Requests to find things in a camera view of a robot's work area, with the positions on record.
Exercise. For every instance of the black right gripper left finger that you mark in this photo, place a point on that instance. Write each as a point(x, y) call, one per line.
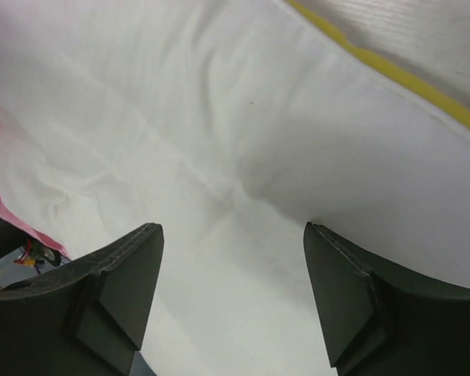
point(87, 317)

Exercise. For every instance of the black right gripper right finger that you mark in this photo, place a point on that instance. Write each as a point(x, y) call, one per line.
point(380, 318)

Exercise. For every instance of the white pillow yellow edge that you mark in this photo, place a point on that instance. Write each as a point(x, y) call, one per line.
point(232, 124)

